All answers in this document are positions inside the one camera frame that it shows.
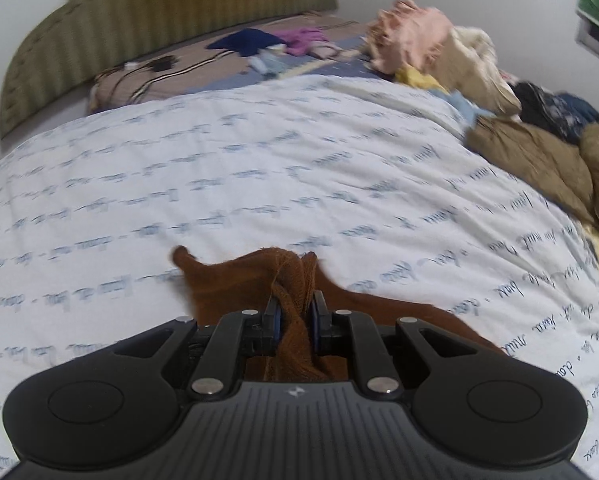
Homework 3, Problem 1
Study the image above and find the light blue cloth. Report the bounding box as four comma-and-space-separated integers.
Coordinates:
447, 90, 496, 127

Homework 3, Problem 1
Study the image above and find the small pale blue cloth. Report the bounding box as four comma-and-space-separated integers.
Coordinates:
250, 46, 286, 77

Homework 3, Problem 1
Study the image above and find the olive striped headboard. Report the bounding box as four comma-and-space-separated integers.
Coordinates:
0, 0, 340, 141

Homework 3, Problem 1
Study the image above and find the yellow cloth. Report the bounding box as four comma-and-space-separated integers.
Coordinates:
394, 65, 451, 94

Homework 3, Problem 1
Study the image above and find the black charger cable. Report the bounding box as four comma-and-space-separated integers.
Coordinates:
124, 56, 176, 74

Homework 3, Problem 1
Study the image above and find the dark patterned cloth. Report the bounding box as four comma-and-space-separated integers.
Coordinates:
509, 81, 599, 144

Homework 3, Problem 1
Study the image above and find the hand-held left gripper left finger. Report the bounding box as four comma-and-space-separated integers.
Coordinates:
112, 290, 286, 399

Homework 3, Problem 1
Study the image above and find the navy blue cloth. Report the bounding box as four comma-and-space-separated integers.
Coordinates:
206, 28, 286, 57

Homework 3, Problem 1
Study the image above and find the brown knit garment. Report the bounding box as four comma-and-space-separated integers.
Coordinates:
172, 245, 506, 384

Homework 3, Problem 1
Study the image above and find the white printed blanket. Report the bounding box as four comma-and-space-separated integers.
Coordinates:
0, 74, 599, 480

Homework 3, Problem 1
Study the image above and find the pink cloth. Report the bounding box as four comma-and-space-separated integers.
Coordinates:
367, 0, 453, 76

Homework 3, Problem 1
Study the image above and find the tan padded jacket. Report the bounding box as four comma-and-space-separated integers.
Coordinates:
467, 116, 599, 233

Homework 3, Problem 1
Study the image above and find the purple cloth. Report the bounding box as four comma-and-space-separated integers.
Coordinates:
277, 26, 331, 58

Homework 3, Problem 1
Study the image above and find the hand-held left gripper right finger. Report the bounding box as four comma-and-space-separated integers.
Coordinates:
307, 290, 481, 398

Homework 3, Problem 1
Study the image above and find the cream cloth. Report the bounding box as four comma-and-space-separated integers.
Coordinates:
429, 25, 523, 117

